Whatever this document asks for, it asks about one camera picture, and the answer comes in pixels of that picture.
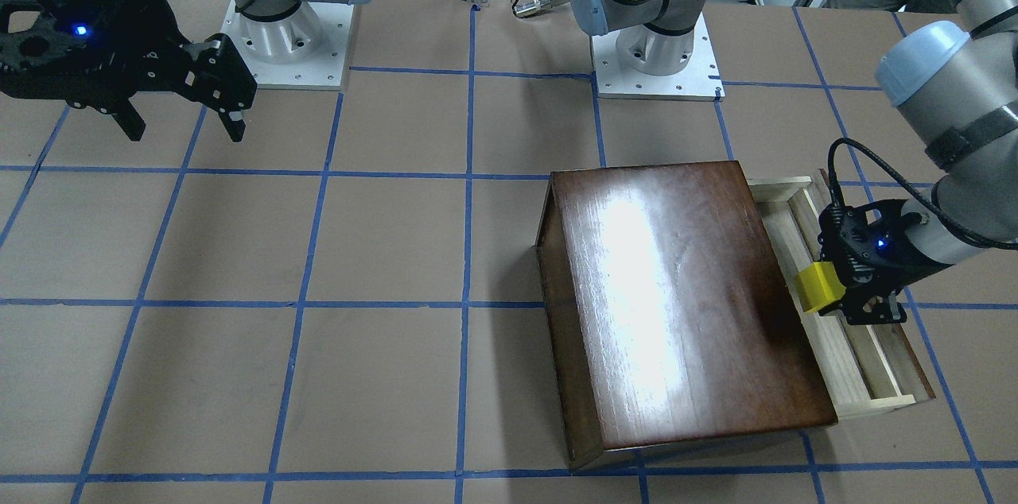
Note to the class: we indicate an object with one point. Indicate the yellow cube block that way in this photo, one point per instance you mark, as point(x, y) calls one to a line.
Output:
point(818, 287)

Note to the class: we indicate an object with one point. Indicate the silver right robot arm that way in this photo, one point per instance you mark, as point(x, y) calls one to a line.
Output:
point(98, 54)

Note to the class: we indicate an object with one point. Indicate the light wood drawer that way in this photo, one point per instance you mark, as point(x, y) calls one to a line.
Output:
point(867, 370)

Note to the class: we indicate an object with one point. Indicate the dark wooden drawer cabinet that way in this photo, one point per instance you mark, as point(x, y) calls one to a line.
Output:
point(672, 326)

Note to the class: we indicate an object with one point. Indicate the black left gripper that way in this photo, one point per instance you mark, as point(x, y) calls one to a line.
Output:
point(896, 263)

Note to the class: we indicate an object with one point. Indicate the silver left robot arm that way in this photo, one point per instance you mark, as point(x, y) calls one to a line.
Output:
point(955, 85)

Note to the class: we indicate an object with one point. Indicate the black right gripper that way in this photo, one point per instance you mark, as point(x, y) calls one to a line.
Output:
point(137, 17)

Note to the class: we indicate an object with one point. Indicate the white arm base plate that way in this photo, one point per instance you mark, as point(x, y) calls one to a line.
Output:
point(636, 63)
point(304, 51)

